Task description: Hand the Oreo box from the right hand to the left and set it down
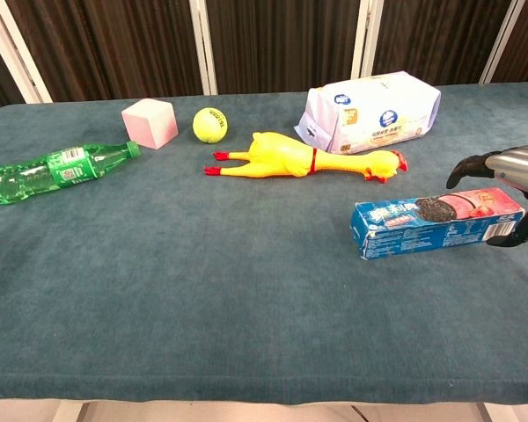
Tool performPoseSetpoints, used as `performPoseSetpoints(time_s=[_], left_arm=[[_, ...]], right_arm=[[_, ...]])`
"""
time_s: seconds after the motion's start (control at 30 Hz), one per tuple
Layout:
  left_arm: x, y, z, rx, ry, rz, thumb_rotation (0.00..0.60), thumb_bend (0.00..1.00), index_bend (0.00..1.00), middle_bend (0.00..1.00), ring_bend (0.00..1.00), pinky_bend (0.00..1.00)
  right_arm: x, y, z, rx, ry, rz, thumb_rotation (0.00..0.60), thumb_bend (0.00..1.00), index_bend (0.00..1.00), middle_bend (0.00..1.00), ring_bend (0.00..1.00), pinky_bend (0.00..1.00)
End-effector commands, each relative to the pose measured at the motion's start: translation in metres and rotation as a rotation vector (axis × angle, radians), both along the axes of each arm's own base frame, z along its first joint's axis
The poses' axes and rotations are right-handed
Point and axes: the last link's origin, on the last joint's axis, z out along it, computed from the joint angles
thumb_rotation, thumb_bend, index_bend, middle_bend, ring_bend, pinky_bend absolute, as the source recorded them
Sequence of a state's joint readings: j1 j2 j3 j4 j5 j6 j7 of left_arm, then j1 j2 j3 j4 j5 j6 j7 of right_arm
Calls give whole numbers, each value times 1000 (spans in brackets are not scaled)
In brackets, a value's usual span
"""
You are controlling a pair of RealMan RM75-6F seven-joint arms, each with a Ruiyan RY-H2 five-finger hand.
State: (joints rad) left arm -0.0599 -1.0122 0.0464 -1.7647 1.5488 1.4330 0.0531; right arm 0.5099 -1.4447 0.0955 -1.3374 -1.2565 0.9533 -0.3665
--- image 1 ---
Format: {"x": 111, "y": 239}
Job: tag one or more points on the blue cookie box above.
{"x": 422, "y": 228}

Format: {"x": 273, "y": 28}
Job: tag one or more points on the green plastic bottle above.
{"x": 70, "y": 169}

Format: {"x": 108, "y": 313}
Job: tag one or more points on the white partition frame post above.
{"x": 366, "y": 39}
{"x": 501, "y": 44}
{"x": 17, "y": 57}
{"x": 203, "y": 44}

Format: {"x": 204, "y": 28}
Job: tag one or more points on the white tissue pack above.
{"x": 378, "y": 110}

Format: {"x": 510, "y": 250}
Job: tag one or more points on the yellow rubber chicken toy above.
{"x": 281, "y": 158}

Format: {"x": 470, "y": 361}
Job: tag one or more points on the yellow green tennis ball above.
{"x": 210, "y": 125}

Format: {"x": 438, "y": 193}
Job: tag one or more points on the white table leg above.
{"x": 489, "y": 414}
{"x": 68, "y": 413}

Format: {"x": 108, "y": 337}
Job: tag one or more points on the pink foam cube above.
{"x": 151, "y": 123}

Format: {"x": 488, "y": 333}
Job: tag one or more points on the teal tablecloth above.
{"x": 246, "y": 285}

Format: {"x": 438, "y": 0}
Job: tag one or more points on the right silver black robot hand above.
{"x": 519, "y": 167}

